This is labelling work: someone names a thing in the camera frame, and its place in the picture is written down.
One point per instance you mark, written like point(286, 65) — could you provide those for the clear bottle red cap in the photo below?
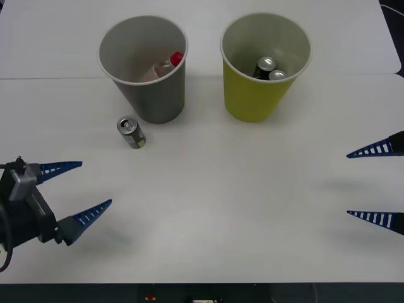
point(161, 68)

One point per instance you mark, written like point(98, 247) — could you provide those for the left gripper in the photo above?
point(28, 221)

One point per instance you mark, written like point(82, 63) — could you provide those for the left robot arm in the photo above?
point(22, 184)

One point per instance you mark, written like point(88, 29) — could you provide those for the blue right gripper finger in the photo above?
point(386, 148)
point(386, 220)

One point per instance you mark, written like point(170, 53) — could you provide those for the black drink can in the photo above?
point(277, 75)
point(266, 63)

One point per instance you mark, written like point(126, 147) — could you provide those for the dark robot torso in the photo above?
point(205, 295)

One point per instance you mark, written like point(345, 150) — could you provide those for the black can green print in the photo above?
point(132, 133)

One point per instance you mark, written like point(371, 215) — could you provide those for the grey plastic bin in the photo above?
point(158, 101)

